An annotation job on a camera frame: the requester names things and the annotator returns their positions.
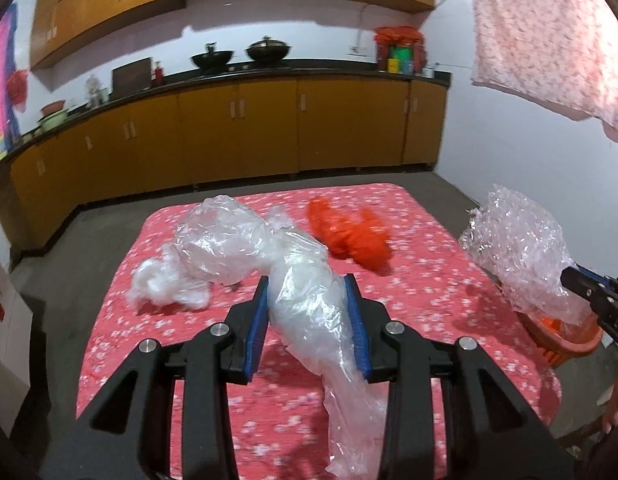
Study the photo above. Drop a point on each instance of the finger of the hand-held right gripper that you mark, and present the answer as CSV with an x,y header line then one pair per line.
x,y
576,282
601,275

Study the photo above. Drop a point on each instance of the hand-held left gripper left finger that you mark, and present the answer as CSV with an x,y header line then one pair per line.
x,y
254,330

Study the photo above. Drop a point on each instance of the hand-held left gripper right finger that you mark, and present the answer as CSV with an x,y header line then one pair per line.
x,y
359,330

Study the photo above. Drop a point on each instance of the red plastic basket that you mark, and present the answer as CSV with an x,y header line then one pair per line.
x,y
574,345

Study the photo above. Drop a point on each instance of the long clear plastic bag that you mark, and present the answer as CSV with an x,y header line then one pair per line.
x,y
309,310

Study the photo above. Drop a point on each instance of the clear bubble wrap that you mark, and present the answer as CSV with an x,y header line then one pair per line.
x,y
519,250

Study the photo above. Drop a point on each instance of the person's right hand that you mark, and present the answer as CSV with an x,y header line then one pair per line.
x,y
616,395

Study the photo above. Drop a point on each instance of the orange plastic bag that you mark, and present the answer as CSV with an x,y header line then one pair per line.
x,y
359,245

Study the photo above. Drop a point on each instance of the red floral tablecloth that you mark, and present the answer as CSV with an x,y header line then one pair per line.
x,y
439,285

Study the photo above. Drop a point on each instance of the puffed clear plastic bag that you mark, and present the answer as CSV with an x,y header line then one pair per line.
x,y
214,240

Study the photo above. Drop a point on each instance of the white plastic bag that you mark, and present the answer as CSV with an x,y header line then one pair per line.
x,y
159,285

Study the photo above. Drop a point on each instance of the wooden lower cabinets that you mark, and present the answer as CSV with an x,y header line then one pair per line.
x,y
269,130

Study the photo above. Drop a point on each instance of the hanging pink floral sheet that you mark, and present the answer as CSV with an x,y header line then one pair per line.
x,y
549,35

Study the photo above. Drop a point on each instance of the white board with flower print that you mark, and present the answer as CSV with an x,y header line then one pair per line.
x,y
6,340

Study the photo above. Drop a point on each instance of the white mug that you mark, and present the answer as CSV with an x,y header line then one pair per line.
x,y
428,72

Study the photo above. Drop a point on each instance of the black kitchen countertop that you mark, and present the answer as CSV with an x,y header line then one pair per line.
x,y
319,69

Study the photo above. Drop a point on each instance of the yellow box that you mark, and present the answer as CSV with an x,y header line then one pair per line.
x,y
392,66

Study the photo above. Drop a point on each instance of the red bottle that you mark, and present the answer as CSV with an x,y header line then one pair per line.
x,y
159,74

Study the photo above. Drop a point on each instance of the green box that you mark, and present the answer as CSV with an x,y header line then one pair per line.
x,y
403,55

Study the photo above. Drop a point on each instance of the black wok with lid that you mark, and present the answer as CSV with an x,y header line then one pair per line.
x,y
269,51

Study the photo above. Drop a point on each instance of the dark cutting board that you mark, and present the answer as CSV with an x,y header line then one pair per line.
x,y
131,77

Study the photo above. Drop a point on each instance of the glass jar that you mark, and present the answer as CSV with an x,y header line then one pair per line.
x,y
94,92

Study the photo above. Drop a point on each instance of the green and white basin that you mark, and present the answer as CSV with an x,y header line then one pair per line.
x,y
53,122

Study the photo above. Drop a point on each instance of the pink basin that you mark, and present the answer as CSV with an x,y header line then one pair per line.
x,y
53,108

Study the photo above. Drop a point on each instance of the hanging red plastic bag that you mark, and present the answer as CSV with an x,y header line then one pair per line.
x,y
18,90

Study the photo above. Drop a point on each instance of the pink curtain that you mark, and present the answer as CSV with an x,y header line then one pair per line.
x,y
0,75

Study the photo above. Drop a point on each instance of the wall socket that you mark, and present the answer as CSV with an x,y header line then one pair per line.
x,y
357,50

